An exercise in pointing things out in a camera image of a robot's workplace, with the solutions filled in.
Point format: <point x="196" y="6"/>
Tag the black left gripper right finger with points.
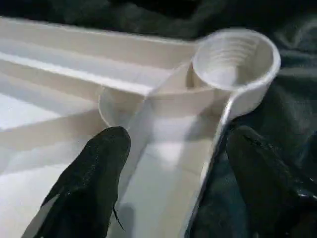
<point x="272" y="198"/>

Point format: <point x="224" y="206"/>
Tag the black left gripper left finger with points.
<point x="86" y="186"/>

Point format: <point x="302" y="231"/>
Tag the white plastic table top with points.
<point x="161" y="161"/>

